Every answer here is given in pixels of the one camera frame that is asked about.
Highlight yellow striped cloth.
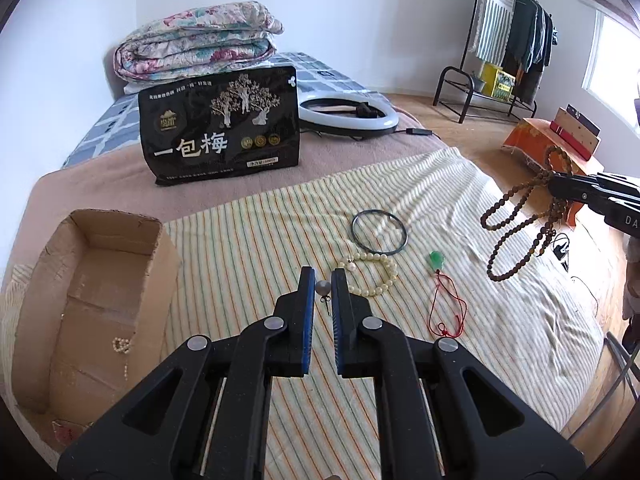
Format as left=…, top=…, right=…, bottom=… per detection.
left=0, top=145, right=606, bottom=480

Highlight folded floral quilt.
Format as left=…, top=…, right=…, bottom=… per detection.
left=113, top=1, right=284, bottom=84

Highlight black clothes rack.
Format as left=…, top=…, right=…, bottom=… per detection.
left=433, top=0, right=538, bottom=124

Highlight books on orange box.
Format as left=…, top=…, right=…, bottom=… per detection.
left=550, top=105, right=600, bottom=160

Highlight brown wooden bead necklace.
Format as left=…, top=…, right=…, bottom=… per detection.
left=479, top=145, right=574, bottom=283

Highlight dark bangle ring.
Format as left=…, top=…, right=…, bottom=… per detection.
left=349, top=209, right=409, bottom=255

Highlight white ring light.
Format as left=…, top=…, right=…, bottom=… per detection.
left=298, top=93, right=399, bottom=139

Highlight green jade pendant red cord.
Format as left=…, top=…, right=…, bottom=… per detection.
left=426, top=249, right=469, bottom=340

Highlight yellow green box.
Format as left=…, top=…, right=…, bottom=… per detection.
left=480, top=63, right=515, bottom=101

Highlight orange patterned box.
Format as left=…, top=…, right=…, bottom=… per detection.
left=501, top=117, right=606, bottom=226

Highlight open cardboard box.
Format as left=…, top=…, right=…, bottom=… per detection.
left=11, top=209, right=180, bottom=425

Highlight black snack bag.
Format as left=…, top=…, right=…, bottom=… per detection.
left=138, top=65, right=300, bottom=186

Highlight small pearl bracelet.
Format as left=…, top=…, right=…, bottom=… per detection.
left=110, top=336, right=132, bottom=380

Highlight striped hanging towel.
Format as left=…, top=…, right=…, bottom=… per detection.
left=469, top=0, right=515, bottom=65

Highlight cream bead bracelet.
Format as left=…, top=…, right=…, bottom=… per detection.
left=335, top=251, right=400, bottom=299

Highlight dark hanging clothes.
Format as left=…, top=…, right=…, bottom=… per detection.
left=502, top=0, right=558, bottom=105

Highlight brown bed blanket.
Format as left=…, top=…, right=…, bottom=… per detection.
left=0, top=104, right=452, bottom=311

